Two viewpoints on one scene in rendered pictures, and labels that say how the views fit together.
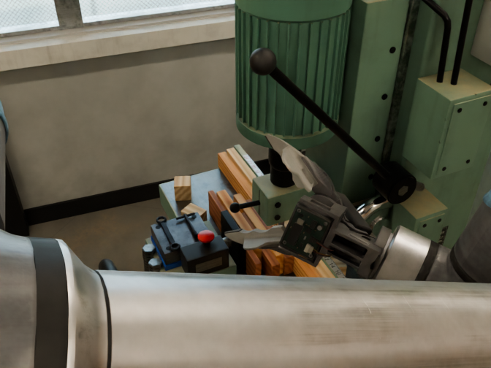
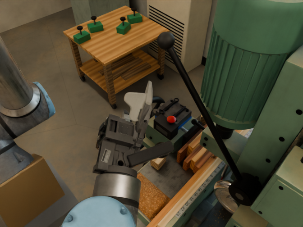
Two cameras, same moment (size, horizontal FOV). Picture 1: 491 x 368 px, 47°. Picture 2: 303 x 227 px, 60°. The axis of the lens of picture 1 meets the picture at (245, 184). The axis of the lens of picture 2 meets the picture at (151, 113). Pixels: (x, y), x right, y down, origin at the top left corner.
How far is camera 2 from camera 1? 0.63 m
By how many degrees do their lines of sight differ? 49
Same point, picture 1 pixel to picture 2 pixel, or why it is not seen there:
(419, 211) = (241, 218)
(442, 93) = (282, 165)
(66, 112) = not seen: hidden behind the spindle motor
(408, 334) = not seen: outside the picture
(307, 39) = (224, 52)
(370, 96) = (269, 129)
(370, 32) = (282, 84)
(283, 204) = (209, 141)
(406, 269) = (97, 188)
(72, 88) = not seen: hidden behind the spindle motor
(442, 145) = (262, 197)
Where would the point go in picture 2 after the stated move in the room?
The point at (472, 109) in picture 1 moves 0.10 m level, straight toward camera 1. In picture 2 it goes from (295, 199) to (234, 196)
